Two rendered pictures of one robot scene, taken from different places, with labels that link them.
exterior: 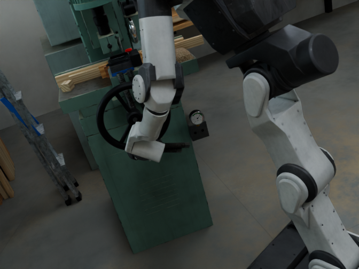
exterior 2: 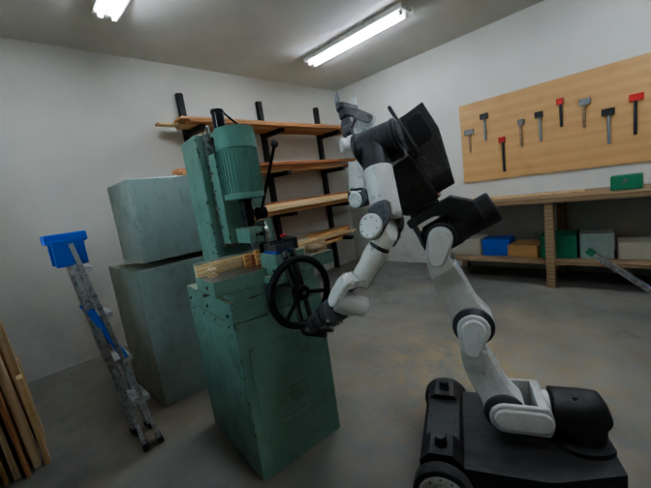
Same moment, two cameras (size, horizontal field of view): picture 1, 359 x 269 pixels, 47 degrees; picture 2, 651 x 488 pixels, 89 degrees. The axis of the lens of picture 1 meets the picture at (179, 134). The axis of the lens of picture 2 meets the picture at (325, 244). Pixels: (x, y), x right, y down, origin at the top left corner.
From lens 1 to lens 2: 0.81 m
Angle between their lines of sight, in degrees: 35
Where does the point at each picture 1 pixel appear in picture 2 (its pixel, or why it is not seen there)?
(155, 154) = (362, 305)
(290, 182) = (476, 321)
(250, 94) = (437, 244)
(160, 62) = (394, 198)
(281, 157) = (457, 304)
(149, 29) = (383, 172)
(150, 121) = (376, 260)
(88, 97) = (242, 279)
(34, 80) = (72, 324)
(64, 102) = (219, 284)
